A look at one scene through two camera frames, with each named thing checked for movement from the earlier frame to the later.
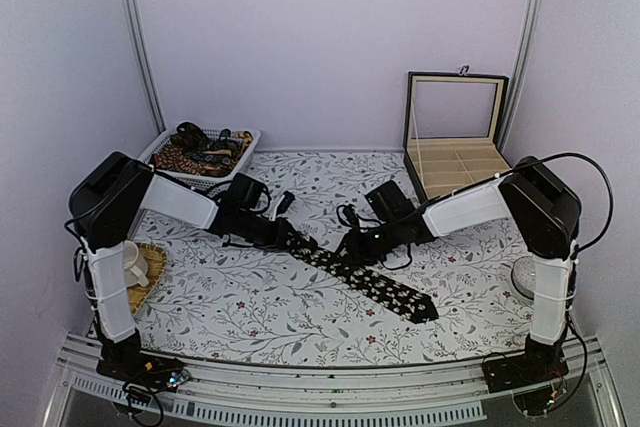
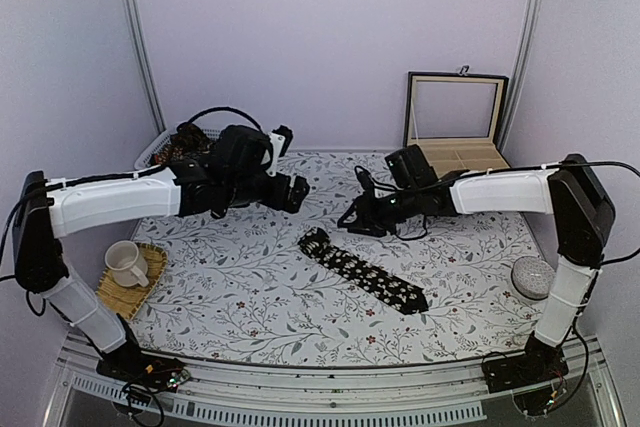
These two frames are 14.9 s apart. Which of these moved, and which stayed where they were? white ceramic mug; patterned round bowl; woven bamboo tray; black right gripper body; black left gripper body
Moved: black left gripper body; black right gripper body
Stayed: white ceramic mug; patterned round bowl; woven bamboo tray
